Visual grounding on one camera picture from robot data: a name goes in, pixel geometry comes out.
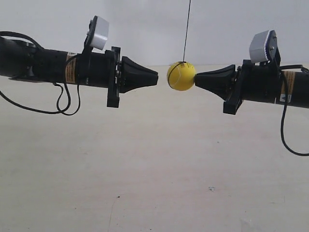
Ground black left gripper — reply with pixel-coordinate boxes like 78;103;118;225
81;46;158;108

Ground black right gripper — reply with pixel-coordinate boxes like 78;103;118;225
195;50;282;114

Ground yellow tennis ball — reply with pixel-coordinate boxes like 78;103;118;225
167;61;196;91

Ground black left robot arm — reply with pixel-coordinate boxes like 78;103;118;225
0;31;158;108

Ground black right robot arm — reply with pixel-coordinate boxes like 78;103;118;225
194;52;309;115

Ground thin black hanging string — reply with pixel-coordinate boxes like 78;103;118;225
168;0;192;87

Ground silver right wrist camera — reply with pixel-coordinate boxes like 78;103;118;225
249;30;278;63

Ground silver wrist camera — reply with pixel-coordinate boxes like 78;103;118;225
84;15;110;50
249;30;278;63

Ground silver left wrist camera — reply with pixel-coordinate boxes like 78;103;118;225
84;15;110;50

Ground black right camera cable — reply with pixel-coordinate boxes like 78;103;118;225
280;64;309;156

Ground black camera cable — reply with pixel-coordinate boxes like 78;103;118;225
0;30;81;116
280;64;309;156

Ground black left camera cable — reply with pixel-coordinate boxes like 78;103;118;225
0;30;81;116

